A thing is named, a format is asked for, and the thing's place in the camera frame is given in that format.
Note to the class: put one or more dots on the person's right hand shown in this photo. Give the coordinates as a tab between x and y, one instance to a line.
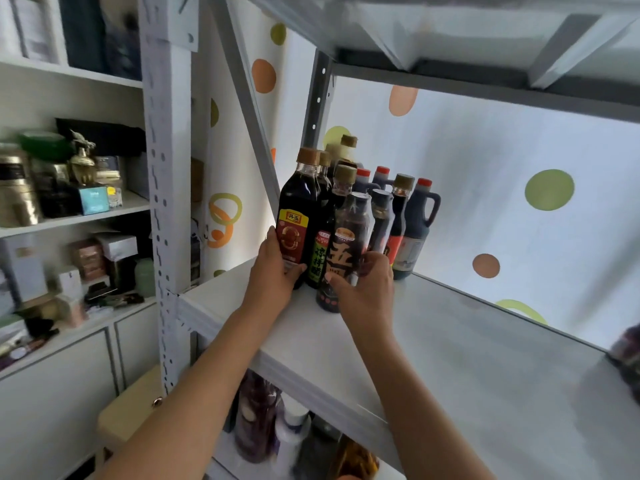
367	299

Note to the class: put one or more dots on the person's left hand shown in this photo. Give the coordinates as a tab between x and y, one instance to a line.
272	282

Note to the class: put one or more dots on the person's right thumb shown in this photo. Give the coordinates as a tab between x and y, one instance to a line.
337	283

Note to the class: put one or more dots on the person's left thumb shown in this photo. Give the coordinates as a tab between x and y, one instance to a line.
297	273

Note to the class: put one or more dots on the brown label dark sauce bottle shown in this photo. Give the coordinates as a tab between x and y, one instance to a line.
349	234

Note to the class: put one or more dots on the red label soy sauce bottle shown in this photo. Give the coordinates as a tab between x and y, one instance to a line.
296	204

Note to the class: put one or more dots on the person's right forearm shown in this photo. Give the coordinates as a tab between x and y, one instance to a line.
415	409

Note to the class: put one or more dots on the person's left forearm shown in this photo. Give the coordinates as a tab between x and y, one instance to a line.
200	394

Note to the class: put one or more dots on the cluster of dark condiment bottles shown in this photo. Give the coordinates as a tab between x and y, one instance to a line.
415	219

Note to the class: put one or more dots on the white metal shelving rack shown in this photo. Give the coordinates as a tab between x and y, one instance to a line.
450	369

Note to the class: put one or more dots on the pale green bottle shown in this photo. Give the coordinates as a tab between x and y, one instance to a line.
145	278

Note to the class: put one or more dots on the white plastic bottle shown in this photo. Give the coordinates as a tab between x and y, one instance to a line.
290	434

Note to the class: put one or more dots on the white polka dot curtain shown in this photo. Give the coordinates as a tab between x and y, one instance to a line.
475	169

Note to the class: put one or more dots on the amber oil bottle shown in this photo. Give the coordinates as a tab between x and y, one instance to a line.
352	462

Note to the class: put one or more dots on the white square box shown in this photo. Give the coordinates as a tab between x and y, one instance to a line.
117	246

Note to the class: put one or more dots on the brown patterned box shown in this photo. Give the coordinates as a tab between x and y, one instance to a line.
88	258

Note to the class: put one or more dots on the teal small box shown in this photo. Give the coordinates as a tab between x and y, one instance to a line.
94	200

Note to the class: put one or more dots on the beige wooden stool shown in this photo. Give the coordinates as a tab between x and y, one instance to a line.
127	409

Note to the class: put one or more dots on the black flat box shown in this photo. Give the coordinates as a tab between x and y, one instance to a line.
107	137

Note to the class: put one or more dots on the gold figurine perfume bottle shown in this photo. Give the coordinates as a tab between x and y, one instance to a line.
82	167

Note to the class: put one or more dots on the dark glass jar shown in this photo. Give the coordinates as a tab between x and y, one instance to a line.
54	192

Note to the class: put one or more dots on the tall white box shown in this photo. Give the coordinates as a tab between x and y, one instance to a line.
22	269

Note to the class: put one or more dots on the white cabinet with shelves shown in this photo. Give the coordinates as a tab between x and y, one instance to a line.
50	394

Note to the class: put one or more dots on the green flat box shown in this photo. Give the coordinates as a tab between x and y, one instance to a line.
44	144

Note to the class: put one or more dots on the gold round jar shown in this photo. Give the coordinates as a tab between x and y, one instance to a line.
17	194

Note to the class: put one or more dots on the dark multicoloured packet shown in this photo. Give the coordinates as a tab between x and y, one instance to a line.
627	357

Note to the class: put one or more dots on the dark blue upright box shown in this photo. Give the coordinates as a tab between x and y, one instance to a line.
100	29

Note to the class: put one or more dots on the white upright box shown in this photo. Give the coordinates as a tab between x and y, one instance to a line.
37	24

